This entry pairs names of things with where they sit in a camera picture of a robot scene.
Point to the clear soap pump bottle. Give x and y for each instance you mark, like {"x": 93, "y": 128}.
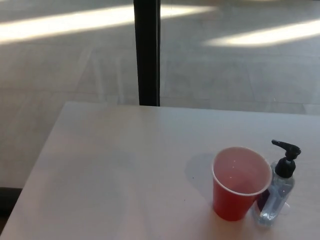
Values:
{"x": 275, "y": 192}

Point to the red plastic cup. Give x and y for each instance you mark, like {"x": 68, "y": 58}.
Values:
{"x": 231, "y": 202}

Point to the black vertical window post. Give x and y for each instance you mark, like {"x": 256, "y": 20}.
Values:
{"x": 147, "y": 52}

